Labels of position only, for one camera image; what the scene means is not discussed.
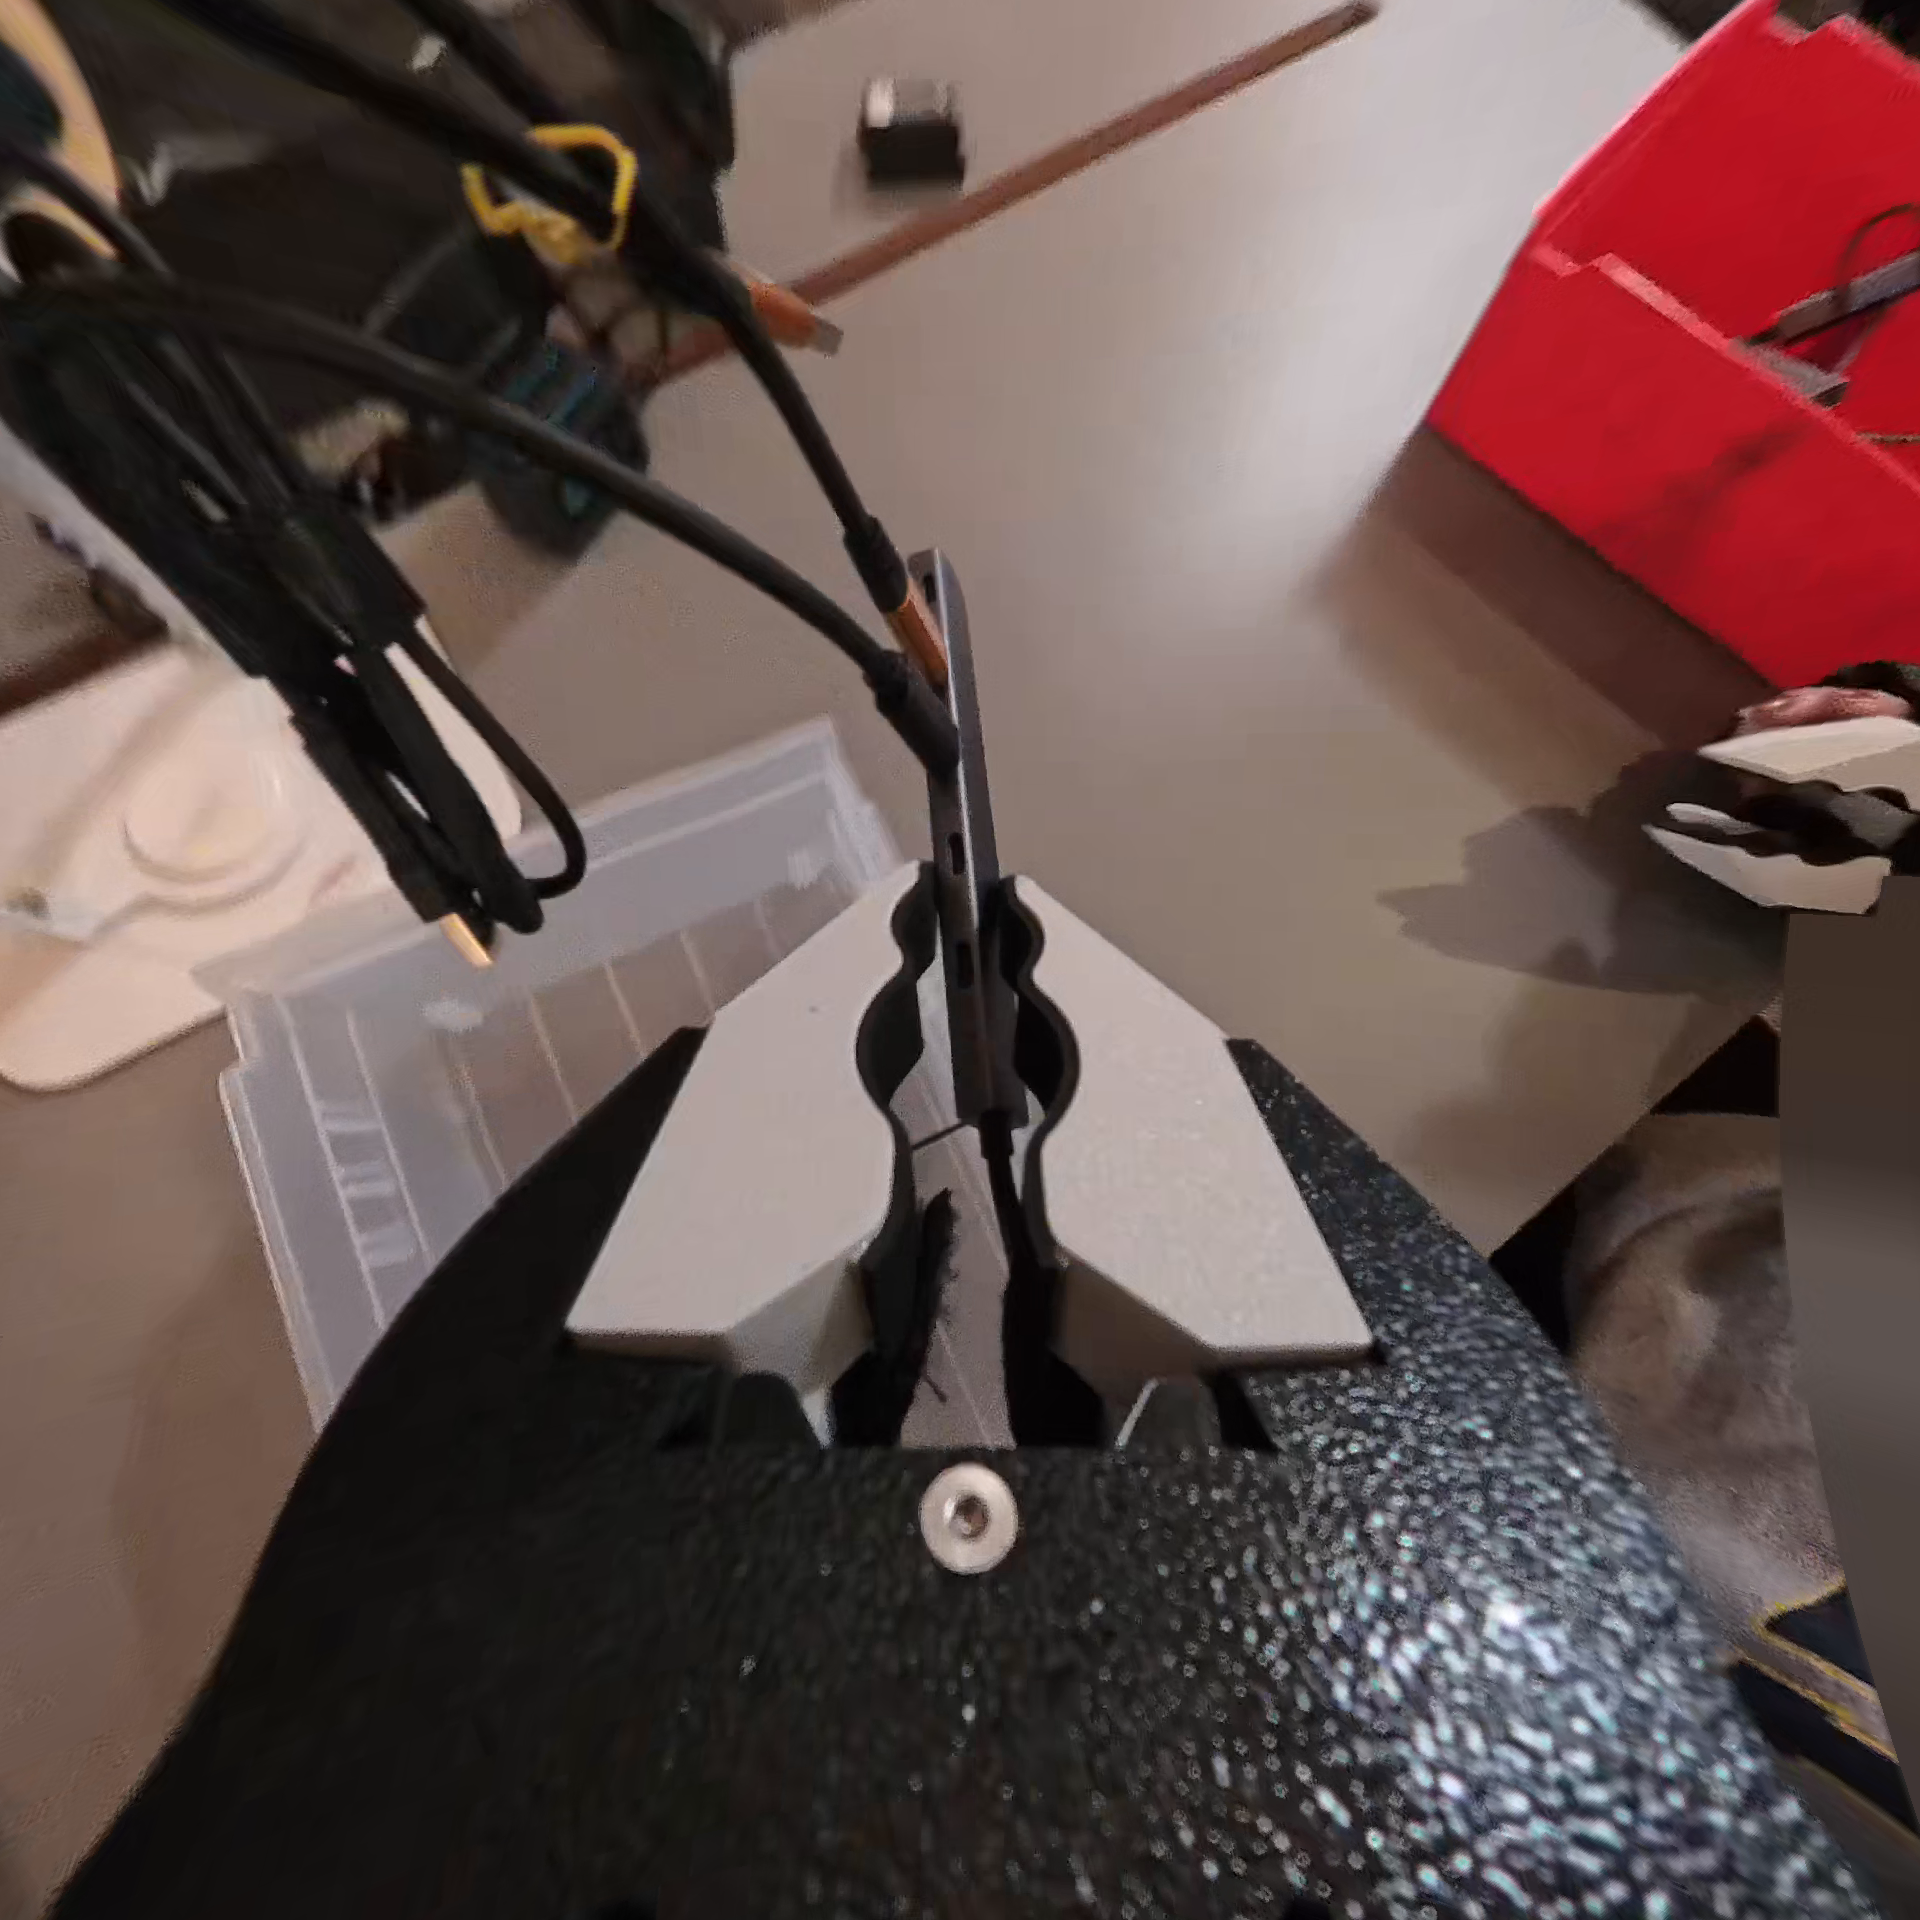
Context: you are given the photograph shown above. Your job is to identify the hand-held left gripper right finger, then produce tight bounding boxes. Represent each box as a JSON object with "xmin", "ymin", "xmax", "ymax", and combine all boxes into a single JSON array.
[{"xmin": 991, "ymin": 873, "xmax": 1375, "ymax": 1445}]

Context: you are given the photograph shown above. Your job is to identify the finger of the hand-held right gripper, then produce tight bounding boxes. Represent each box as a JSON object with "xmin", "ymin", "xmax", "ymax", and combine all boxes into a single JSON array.
[
  {"xmin": 1641, "ymin": 801, "xmax": 1892, "ymax": 916},
  {"xmin": 1702, "ymin": 718, "xmax": 1920, "ymax": 811}
]

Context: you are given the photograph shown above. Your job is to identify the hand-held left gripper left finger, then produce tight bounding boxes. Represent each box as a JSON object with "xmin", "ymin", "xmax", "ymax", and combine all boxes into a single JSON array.
[{"xmin": 564, "ymin": 861, "xmax": 950, "ymax": 1445}]

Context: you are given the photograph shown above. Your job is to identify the red plastic bin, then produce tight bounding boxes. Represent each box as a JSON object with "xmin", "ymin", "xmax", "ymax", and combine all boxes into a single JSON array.
[{"xmin": 1425, "ymin": 0, "xmax": 1920, "ymax": 687}]

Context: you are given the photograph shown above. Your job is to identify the black usb-c cable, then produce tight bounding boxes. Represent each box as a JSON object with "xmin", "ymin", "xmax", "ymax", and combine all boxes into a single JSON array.
[{"xmin": 0, "ymin": 277, "xmax": 964, "ymax": 779}]

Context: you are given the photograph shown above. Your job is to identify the black braided cable copper plugs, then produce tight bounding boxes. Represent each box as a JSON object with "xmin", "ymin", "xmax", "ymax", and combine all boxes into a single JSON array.
[{"xmin": 194, "ymin": 0, "xmax": 950, "ymax": 693}]

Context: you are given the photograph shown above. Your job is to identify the clear plastic box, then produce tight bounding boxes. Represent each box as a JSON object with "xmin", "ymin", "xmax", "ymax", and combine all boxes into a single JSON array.
[{"xmin": 194, "ymin": 718, "xmax": 902, "ymax": 1427}]

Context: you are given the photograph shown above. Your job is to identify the grey cloth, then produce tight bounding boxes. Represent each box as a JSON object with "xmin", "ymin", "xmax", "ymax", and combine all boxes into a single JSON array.
[{"xmin": 1500, "ymin": 1110, "xmax": 1794, "ymax": 1637}]

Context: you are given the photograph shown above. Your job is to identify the white moulded tray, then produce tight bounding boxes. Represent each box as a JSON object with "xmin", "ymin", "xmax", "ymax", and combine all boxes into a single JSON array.
[{"xmin": 0, "ymin": 420, "xmax": 527, "ymax": 1092}]

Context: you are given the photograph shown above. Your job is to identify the black portable power station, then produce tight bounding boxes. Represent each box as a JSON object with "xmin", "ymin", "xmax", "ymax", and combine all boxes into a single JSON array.
[{"xmin": 323, "ymin": 256, "xmax": 662, "ymax": 549}]

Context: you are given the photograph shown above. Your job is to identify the yellow twist tie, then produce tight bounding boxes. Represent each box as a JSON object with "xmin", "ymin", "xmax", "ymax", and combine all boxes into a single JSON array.
[{"xmin": 461, "ymin": 124, "xmax": 639, "ymax": 270}]

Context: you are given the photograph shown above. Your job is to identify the small black box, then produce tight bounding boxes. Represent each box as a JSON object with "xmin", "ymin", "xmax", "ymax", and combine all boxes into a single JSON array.
[{"xmin": 857, "ymin": 77, "xmax": 964, "ymax": 185}]

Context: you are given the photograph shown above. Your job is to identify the bundle of black cables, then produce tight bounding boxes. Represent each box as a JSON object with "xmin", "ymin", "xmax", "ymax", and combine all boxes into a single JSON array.
[{"xmin": 0, "ymin": 141, "xmax": 589, "ymax": 963}]

